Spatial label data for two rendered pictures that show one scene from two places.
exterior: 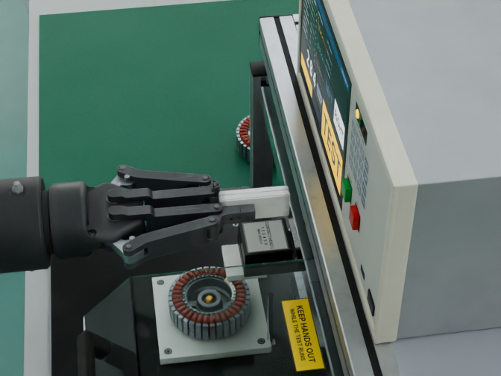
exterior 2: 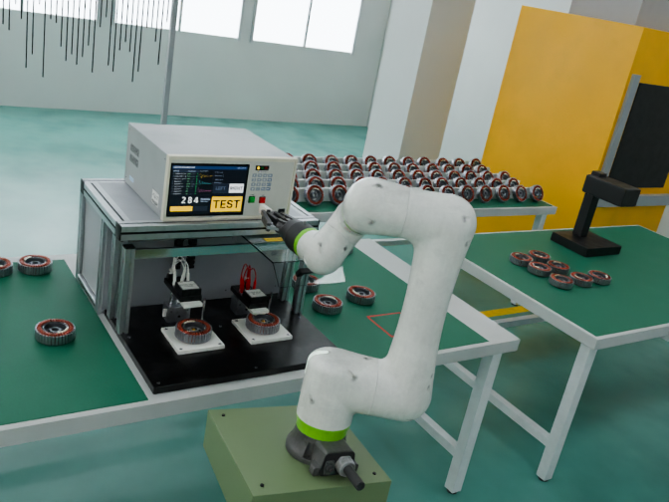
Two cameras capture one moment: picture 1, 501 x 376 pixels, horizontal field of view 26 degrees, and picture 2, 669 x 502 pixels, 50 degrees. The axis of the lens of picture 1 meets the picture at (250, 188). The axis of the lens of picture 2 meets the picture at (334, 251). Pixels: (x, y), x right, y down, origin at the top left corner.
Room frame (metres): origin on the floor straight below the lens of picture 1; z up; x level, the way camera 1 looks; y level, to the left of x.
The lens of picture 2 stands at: (1.58, 1.94, 1.88)
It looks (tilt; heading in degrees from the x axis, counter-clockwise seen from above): 21 degrees down; 242
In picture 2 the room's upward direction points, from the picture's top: 11 degrees clockwise
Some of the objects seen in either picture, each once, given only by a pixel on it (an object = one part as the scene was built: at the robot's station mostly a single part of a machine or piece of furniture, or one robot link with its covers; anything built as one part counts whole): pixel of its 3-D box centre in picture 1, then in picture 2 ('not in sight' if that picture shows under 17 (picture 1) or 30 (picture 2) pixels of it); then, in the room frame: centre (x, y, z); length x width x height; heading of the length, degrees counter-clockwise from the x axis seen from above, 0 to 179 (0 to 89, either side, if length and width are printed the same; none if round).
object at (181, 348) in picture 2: not in sight; (192, 338); (0.99, 0.06, 0.78); 0.15 x 0.15 x 0.01; 8
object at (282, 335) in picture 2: not in sight; (262, 329); (0.75, 0.02, 0.78); 0.15 x 0.15 x 0.01; 8
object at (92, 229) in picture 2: not in sight; (93, 251); (1.25, -0.31, 0.91); 0.28 x 0.03 x 0.32; 98
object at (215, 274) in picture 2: not in sight; (202, 260); (0.91, -0.21, 0.92); 0.66 x 0.01 x 0.30; 8
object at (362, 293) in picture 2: not in sight; (360, 295); (0.26, -0.22, 0.77); 0.11 x 0.11 x 0.04
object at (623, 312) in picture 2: not in sight; (600, 330); (-1.45, -0.49, 0.37); 1.85 x 1.10 x 0.75; 8
